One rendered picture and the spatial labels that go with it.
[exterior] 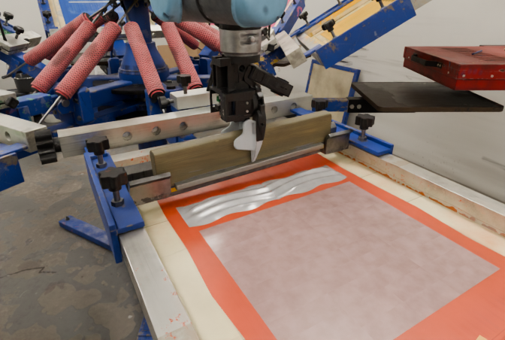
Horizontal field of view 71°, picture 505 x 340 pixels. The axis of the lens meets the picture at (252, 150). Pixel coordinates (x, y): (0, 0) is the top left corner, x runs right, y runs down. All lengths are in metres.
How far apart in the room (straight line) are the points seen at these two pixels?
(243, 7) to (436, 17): 2.43
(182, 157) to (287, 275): 0.28
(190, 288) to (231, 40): 0.40
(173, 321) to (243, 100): 0.38
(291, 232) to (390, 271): 0.16
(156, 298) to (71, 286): 1.62
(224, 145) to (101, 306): 1.36
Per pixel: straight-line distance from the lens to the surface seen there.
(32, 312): 2.02
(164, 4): 0.56
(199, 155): 0.66
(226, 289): 0.50
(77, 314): 1.91
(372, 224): 0.65
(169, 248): 0.58
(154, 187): 0.65
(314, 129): 0.79
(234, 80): 0.65
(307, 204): 0.68
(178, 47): 1.23
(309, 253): 0.56
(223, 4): 0.47
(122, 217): 0.59
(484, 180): 2.77
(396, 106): 1.37
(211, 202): 0.67
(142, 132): 0.87
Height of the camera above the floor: 1.31
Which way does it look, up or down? 24 degrees down
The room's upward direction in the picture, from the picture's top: straight up
